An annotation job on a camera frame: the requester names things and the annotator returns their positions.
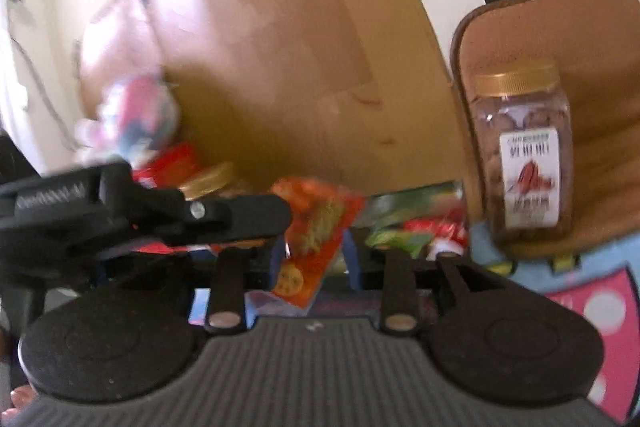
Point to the red snack packet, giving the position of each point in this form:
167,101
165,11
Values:
437,229

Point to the cashew jar with gold lid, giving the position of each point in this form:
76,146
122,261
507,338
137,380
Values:
212,181

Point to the translucent green snack packet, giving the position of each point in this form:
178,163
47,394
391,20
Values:
400,207

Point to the orange-red snack packet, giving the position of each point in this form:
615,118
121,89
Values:
320,227

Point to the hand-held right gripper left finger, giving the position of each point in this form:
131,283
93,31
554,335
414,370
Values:
227,282

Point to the brown seat cushion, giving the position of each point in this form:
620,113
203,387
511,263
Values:
600,107

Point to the pecan jar with gold lid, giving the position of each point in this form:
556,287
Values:
522,157

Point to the brown cardboard sheet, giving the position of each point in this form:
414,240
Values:
280,57

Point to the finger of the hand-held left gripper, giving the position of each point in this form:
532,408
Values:
235,213

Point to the pink plush toy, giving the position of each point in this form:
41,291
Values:
137,114

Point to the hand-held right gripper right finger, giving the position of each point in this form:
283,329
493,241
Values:
400,287

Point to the red gift box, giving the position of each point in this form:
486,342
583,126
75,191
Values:
170,167

